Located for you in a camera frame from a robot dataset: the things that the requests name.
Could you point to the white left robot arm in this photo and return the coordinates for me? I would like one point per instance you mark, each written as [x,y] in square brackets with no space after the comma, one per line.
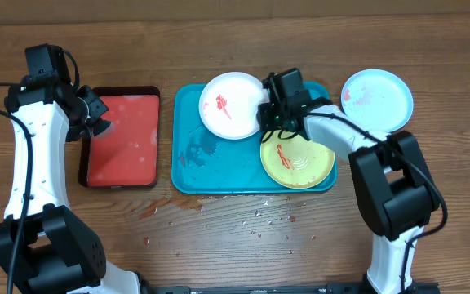
[44,246]

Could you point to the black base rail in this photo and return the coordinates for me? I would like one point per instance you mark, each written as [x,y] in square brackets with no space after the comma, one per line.
[259,290]

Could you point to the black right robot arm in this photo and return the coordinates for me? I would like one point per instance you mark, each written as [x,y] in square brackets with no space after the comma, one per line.
[394,189]

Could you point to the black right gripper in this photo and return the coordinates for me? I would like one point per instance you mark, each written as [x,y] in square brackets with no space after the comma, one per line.
[267,116]

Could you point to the black tray with red water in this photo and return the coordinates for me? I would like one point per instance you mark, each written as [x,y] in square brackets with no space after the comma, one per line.
[125,155]

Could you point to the yellow-green plate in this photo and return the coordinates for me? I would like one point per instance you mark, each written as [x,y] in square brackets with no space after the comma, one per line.
[296,163]

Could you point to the blue plastic tray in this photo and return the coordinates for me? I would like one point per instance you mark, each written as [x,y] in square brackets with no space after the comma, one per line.
[203,163]

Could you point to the white plate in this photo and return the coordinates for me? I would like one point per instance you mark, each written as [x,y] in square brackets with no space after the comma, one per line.
[228,105]

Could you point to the light blue plate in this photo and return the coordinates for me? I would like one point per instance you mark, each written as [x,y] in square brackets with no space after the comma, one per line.
[377,99]

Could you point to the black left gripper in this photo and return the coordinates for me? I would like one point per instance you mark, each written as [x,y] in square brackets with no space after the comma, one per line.
[99,109]

